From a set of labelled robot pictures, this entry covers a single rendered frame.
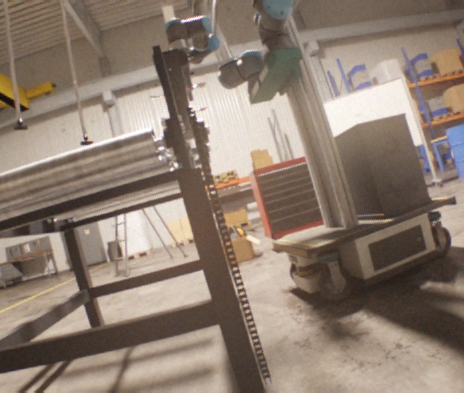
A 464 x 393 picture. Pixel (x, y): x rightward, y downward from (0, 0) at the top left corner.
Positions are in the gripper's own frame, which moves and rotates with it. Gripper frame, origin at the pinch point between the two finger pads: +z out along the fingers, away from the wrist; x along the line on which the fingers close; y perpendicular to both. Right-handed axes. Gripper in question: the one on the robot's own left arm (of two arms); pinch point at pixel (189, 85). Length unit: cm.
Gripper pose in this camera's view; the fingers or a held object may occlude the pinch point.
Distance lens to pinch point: 159.5
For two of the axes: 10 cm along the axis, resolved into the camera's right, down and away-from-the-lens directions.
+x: -0.6, 0.7, 10.0
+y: 9.6, -2.7, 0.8
